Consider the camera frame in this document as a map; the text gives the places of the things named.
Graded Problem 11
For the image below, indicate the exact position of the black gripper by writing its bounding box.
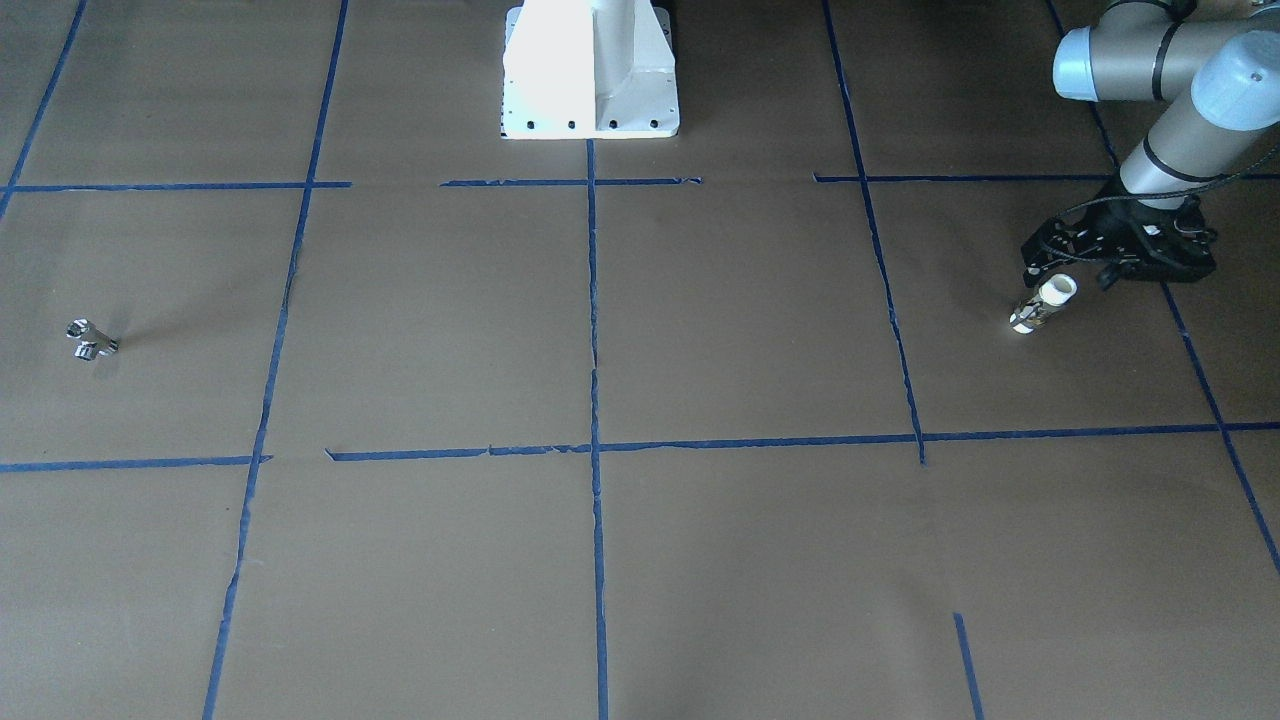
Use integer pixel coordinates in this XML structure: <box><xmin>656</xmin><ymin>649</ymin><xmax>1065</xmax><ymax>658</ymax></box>
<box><xmin>1021</xmin><ymin>195</ymin><xmax>1217</xmax><ymax>290</ymax></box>

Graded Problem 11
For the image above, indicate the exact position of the silver metal elbow fitting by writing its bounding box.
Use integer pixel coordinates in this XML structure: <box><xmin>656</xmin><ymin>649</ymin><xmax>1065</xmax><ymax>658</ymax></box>
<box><xmin>65</xmin><ymin>318</ymin><xmax>120</xmax><ymax>363</ymax></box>

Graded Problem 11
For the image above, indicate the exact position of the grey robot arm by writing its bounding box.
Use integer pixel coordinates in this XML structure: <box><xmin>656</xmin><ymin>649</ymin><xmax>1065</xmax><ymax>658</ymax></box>
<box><xmin>1021</xmin><ymin>1</ymin><xmax>1277</xmax><ymax>288</ymax></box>

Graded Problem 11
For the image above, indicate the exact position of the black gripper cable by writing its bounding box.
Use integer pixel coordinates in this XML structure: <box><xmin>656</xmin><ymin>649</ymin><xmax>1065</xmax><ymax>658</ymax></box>
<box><xmin>1060</xmin><ymin>145</ymin><xmax>1280</xmax><ymax>222</ymax></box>

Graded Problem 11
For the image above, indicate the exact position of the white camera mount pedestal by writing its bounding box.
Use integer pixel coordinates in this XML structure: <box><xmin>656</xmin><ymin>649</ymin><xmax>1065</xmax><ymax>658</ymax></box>
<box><xmin>500</xmin><ymin>1</ymin><xmax>681</xmax><ymax>140</ymax></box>

